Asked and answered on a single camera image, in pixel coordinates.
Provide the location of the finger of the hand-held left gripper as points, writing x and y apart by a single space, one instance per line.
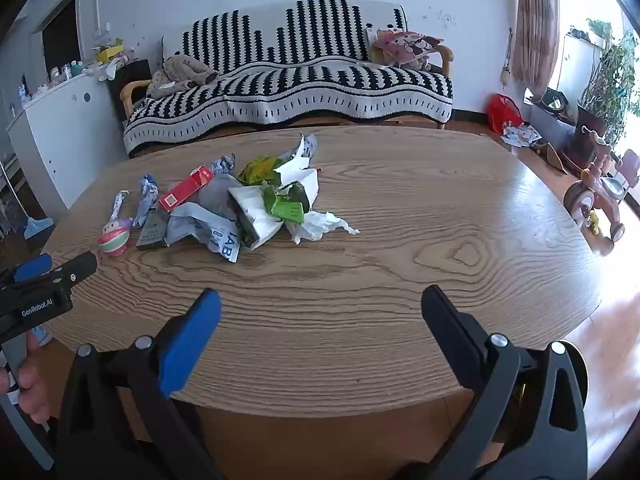
31 267
77 267

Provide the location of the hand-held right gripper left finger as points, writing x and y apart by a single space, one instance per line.
190 345

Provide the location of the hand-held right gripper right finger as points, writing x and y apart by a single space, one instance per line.
447 327

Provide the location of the falling white tissue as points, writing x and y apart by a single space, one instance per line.
200 220

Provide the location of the person's left hand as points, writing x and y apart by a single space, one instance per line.
32 390

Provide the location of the blue broom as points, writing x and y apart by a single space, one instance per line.
40 227

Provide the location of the pink toy ball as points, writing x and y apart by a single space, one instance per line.
114 240

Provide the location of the white blue wrapper strip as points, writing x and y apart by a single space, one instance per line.
119 205

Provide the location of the dark grey packet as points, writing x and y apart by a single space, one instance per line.
152 232

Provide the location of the red cardboard box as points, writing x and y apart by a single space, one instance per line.
182 190

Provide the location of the white cabinet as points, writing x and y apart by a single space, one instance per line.
65 130

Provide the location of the white green bag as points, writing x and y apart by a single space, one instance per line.
255 217

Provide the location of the small crumpled blue white wrapper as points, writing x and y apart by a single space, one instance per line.
224 164

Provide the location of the wooden sofa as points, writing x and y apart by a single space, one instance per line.
127 95

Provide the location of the yellow green packet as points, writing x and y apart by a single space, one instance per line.
257 170

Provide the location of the row of small bottles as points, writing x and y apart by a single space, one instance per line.
60 74

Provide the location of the torn white paper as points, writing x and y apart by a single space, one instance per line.
300 175

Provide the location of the pink tricycle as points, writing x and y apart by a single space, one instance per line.
595 185

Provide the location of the printed papers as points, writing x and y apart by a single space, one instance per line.
520 135

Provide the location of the brown garment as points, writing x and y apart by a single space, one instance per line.
180 72

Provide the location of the red plastic bag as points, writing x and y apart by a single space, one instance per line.
504 112

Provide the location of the grey box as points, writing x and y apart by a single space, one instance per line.
550 120

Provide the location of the pink cartoon cushion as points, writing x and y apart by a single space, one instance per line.
400 45

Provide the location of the potted plant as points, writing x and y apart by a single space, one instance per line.
607 85

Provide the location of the brown patterned curtain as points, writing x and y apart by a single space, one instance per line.
535 25

